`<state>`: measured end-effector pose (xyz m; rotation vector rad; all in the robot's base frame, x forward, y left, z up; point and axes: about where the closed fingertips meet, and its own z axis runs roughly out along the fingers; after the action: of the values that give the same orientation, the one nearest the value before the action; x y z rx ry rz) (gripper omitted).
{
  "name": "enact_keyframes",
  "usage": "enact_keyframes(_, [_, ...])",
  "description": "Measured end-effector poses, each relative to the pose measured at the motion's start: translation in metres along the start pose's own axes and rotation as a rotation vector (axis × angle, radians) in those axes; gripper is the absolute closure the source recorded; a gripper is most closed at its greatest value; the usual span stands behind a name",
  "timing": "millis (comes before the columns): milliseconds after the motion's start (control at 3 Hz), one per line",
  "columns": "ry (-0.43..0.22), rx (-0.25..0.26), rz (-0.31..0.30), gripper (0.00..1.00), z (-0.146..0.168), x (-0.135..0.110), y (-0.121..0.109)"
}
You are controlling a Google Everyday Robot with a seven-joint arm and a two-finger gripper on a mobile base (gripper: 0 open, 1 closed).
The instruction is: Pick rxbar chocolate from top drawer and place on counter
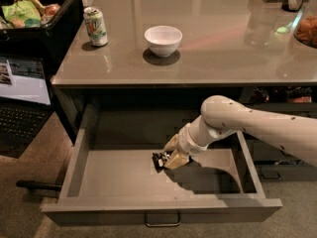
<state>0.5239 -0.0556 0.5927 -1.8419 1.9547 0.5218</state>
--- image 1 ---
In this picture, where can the green snack bag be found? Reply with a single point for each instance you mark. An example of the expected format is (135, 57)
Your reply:
(22, 14)

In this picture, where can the open grey top drawer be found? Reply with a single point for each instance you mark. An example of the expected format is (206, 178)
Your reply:
(111, 178)

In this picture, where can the glass jar of orange snacks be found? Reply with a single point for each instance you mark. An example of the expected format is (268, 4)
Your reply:
(306, 28)

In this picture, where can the black chocolate bar wrapper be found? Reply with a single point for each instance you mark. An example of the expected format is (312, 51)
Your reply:
(159, 159)

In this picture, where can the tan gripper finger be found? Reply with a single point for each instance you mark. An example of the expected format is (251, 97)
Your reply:
(176, 160)
(171, 144)

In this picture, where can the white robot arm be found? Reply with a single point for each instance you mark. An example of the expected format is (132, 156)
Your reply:
(221, 117)

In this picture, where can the metal drawer handle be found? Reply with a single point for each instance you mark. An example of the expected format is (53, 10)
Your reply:
(158, 220)

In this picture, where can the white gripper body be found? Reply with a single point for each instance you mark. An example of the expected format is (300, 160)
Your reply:
(185, 144)

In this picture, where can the open black laptop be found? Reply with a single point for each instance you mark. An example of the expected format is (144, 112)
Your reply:
(25, 104)

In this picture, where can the red snack packet in bin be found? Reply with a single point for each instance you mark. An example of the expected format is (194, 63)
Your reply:
(50, 11)

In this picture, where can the black plastic bin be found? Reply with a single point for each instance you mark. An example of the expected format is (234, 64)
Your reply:
(49, 42)

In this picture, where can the green white soda can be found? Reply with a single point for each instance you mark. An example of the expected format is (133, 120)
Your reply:
(95, 26)

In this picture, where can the white ceramic bowl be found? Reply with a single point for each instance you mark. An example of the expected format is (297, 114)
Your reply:
(163, 40)

